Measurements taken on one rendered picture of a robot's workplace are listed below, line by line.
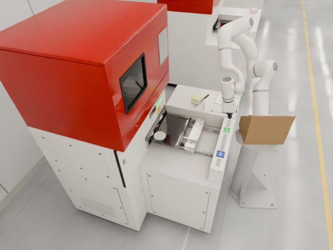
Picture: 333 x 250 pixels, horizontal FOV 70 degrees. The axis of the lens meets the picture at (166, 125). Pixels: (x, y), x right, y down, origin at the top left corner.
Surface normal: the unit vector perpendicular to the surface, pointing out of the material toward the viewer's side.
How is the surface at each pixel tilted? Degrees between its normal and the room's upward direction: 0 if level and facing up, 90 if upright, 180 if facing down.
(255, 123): 90
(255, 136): 90
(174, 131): 0
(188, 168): 0
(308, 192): 0
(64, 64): 90
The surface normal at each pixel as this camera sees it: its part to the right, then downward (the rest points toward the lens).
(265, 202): -0.04, -0.73
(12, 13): 0.94, 0.22
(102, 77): -0.34, 0.66
